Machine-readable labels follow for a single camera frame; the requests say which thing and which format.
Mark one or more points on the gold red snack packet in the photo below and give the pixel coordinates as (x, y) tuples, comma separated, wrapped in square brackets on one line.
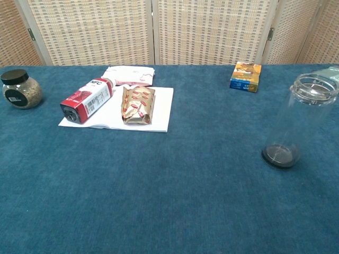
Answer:
[(137, 105)]

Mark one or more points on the orange blue small box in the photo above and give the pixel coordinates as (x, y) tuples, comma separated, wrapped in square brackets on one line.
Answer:
[(245, 78)]

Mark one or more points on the blue tablecloth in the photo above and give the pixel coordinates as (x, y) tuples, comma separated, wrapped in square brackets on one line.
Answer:
[(169, 185)]

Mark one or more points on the dark metal screen hinge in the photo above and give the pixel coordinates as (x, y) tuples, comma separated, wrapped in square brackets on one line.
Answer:
[(270, 34), (31, 34)]

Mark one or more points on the clear glass bottle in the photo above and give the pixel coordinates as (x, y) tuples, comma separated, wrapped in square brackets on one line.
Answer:
[(296, 124)]

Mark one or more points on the round glass jar black lid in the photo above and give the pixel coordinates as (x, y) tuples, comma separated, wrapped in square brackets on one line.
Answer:
[(29, 92)]

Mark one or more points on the red white NFC juice bottle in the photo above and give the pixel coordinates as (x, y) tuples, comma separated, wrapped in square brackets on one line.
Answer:
[(87, 101)]

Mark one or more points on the open white notebook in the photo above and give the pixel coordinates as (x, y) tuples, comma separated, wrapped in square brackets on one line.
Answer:
[(161, 111)]

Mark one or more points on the woven folding screen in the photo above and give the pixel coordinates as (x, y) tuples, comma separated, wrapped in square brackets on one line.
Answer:
[(100, 31)]

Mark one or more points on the white pink plastic packet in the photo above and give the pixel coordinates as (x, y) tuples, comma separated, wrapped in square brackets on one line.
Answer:
[(129, 74)]

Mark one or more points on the pale green packet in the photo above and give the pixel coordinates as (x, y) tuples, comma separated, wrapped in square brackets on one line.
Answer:
[(331, 72)]

